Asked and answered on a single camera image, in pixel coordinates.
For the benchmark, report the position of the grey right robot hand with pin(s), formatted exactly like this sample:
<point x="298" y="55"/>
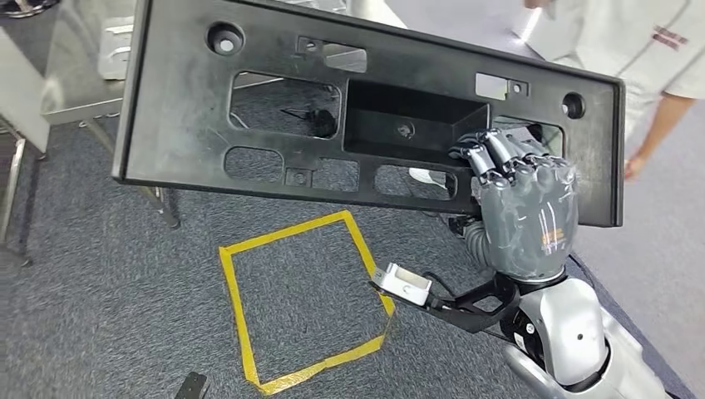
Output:
<point x="528" y="220"/>

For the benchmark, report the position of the yellow floor tape square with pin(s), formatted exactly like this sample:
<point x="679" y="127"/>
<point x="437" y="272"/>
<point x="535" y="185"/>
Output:
<point x="237" y="308"/>

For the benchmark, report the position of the person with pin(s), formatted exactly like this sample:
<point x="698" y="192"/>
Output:
<point x="606" y="33"/>

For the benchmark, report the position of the person's left hand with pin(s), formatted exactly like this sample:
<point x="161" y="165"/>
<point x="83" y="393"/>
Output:
<point x="636" y="168"/>

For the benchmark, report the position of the black robot bracket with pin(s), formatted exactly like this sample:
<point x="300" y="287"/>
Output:
<point x="191" y="386"/>

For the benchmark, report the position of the white panel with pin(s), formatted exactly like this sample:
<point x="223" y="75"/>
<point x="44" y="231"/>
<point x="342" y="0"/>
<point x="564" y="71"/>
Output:
<point x="22" y="88"/>

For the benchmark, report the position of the person's right hand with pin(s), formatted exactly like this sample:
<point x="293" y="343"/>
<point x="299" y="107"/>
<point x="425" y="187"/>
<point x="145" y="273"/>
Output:
<point x="537" y="3"/>

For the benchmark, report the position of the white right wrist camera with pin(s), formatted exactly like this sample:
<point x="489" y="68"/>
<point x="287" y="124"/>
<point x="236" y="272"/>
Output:
<point x="405" y="283"/>

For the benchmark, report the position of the stainless steel workbench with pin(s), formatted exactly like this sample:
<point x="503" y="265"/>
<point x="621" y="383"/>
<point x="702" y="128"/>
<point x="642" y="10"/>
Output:
<point x="71" y="82"/>

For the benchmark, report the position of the person's left forearm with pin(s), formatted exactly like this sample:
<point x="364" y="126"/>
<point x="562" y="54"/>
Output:
<point x="663" y="126"/>

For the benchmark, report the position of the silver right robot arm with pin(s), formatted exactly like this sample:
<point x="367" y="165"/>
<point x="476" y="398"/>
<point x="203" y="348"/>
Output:
<point x="567" y="330"/>

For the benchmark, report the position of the black power adapter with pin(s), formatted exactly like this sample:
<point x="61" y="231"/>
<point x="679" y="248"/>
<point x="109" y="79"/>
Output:
<point x="322" y="122"/>

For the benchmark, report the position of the black plastic panel part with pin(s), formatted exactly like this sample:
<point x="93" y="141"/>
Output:
<point x="182" y="121"/>

